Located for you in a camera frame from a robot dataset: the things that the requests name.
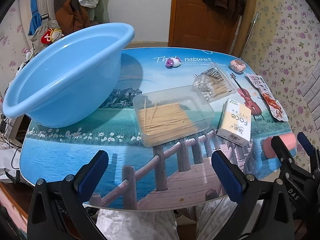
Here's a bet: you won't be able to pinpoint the light blue plastic basin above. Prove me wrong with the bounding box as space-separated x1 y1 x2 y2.
2 22 135 128

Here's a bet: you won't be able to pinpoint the purple white toy figure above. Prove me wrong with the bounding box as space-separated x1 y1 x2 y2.
165 57 181 68

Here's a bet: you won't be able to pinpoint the black cables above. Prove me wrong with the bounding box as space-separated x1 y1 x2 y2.
0 115 23 170

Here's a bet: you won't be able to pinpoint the brown orange hanging jacket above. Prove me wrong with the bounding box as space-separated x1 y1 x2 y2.
54 0 92 33

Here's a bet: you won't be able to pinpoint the small pink plastic case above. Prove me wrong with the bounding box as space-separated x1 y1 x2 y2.
229 59 245 73

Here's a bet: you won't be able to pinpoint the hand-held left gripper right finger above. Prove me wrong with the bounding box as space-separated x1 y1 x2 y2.
211 149 294 240

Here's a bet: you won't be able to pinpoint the broom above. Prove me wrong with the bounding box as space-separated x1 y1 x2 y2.
239 12 258 55

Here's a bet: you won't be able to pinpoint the brown wooden door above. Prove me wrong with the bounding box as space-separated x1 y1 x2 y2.
168 0 258 54

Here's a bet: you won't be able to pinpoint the person's light patterned pants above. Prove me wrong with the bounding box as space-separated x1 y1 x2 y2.
96 197 240 240

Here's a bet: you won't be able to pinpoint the clear plastic toothpick box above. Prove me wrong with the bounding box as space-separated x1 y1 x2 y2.
132 85 215 147

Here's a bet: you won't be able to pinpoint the pink sausage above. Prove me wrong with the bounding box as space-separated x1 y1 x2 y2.
260 134 298 159

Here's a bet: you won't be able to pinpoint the blue hanging garment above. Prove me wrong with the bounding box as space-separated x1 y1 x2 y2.
27 0 42 35

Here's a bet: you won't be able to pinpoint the yellow white tissue pack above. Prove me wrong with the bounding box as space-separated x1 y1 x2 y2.
216 98 252 147

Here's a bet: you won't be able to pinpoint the cotton swab pack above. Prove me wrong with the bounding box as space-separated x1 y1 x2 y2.
192 64 237 103

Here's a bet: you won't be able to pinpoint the pale green hanging garment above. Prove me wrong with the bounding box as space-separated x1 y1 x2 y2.
89 0 110 24

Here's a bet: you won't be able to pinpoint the chicken wing snack packet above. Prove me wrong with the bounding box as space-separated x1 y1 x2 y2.
246 74 287 122

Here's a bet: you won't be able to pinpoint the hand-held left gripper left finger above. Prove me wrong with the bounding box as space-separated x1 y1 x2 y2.
27 150 110 240

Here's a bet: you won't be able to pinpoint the red yellow plush toy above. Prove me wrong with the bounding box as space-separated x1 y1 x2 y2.
40 27 62 45

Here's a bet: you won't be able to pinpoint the beige hanging bag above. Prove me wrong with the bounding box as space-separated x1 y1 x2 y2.
29 20 60 53

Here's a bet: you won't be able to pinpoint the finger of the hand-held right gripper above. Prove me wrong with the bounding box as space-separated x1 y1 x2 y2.
296 132 320 178
271 135 298 180

